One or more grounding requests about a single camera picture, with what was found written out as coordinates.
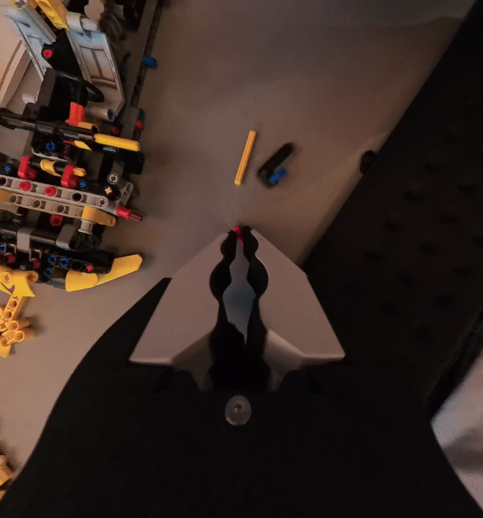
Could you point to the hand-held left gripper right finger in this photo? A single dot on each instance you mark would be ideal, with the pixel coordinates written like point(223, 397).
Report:
point(302, 323)

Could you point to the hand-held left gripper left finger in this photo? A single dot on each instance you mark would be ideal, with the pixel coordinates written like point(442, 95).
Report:
point(176, 323)

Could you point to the red lego pin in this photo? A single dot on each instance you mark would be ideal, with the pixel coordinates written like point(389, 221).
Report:
point(238, 234)

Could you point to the black lego connector blue pin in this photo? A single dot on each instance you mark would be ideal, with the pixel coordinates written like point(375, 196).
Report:
point(273, 162)

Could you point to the yellow lego axle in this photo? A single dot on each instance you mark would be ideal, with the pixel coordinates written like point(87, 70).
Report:
point(245, 158)

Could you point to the small black lego bush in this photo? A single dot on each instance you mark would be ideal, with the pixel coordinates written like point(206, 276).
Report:
point(367, 160)

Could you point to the pile of yellow lego pieces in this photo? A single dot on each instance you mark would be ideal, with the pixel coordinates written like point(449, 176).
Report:
point(6, 323)

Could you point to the lego car chassis model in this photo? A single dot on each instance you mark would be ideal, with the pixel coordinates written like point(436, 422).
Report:
point(63, 182)

